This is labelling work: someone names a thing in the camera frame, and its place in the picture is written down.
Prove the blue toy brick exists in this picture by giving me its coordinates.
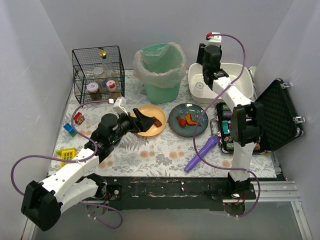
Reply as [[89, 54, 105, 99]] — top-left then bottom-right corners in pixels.
[[63, 123, 74, 133]]

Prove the clear jar blue label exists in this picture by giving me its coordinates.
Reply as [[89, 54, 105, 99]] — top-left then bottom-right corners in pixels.
[[93, 66, 107, 89]]

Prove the green trash bin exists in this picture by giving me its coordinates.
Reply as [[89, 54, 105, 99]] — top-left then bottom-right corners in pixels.
[[139, 42, 186, 105]]

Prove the floral table mat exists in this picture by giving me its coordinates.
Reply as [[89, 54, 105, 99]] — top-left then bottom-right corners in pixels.
[[53, 70, 276, 178]]

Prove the orange chicken wing right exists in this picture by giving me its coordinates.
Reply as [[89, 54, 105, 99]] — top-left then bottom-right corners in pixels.
[[185, 113, 202, 127]]

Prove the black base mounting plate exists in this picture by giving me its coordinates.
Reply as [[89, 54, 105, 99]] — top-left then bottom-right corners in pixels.
[[91, 176, 257, 211]]

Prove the brown jar white lid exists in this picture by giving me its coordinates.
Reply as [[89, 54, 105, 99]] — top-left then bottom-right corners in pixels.
[[86, 82, 102, 101]]

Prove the orange chicken wing left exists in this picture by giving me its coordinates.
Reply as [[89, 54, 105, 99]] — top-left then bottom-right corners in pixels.
[[176, 116, 187, 128]]

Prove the red owl toy block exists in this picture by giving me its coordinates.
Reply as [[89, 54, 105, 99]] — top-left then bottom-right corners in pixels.
[[73, 112, 85, 125]]

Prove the yellow toy brick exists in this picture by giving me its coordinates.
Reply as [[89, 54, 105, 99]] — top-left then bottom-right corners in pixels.
[[55, 147, 77, 161]]

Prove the blue glazed ceramic plate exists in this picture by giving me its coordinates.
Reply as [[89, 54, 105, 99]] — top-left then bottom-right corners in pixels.
[[168, 103, 209, 138]]

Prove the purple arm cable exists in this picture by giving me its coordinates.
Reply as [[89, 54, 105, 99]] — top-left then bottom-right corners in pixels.
[[192, 32, 261, 218], [10, 98, 124, 229]]

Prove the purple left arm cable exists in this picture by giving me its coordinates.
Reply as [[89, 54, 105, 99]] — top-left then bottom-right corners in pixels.
[[10, 98, 124, 229]]

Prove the black wire cage rack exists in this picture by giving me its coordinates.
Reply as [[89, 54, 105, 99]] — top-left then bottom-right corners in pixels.
[[72, 45, 125, 104]]

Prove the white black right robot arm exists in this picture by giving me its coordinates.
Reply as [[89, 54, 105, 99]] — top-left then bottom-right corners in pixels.
[[201, 32, 264, 199]]

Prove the pink bin liner bag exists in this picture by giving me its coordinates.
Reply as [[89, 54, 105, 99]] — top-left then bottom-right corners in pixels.
[[133, 42, 187, 88]]

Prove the brown meat piece right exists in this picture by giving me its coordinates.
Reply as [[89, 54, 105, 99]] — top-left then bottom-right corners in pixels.
[[152, 116, 163, 128]]

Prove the glass bottle gold cap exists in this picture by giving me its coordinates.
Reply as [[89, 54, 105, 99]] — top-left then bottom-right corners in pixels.
[[99, 47, 116, 78]]

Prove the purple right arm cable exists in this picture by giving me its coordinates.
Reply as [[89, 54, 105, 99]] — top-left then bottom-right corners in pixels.
[[192, 32, 261, 218]]

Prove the white rectangular basin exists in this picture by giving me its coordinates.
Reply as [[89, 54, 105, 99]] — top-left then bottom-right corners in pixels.
[[187, 62, 255, 104]]

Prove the green toy brick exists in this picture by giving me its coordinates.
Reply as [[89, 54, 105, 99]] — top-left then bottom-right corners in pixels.
[[69, 129, 77, 137]]

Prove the green blue chip stack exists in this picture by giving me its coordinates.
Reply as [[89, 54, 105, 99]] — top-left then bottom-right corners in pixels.
[[221, 104, 230, 111]]

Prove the black poker chip case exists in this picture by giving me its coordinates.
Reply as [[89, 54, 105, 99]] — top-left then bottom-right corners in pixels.
[[216, 78, 305, 155]]

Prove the purple grey chip stack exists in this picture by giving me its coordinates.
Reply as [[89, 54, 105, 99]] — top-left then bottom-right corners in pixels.
[[222, 111, 232, 119]]

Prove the pink lid spice jar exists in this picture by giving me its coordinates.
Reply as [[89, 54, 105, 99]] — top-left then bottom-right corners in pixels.
[[106, 80, 122, 100]]

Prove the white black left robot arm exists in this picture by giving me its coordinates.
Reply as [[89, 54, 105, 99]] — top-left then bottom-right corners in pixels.
[[21, 98, 156, 231]]

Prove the clear cup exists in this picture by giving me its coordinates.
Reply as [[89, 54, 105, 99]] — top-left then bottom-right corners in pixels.
[[193, 82, 204, 97]]

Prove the yellow plastic plate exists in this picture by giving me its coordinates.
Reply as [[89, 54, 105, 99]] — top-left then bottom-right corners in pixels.
[[137, 104, 167, 137]]

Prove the purple toy microphone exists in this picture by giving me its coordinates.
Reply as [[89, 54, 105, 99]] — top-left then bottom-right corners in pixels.
[[184, 135, 219, 173]]

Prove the orange chicken wing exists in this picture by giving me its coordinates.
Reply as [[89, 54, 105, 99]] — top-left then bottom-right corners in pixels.
[[176, 116, 187, 128], [185, 113, 202, 127]]

